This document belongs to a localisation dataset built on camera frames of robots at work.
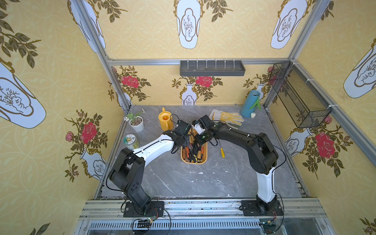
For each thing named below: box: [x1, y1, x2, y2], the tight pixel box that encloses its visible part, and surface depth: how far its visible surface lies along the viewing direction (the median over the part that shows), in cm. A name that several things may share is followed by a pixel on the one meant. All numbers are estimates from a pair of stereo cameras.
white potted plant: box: [126, 112, 144, 132], surface depth 103 cm
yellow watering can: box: [158, 107, 174, 131], surface depth 102 cm
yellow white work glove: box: [209, 109, 244, 126], surface depth 116 cm
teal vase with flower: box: [240, 90, 261, 119], surface depth 108 cm
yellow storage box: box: [180, 128, 208, 165], surface depth 90 cm
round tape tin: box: [123, 134, 136, 151], surface depth 94 cm
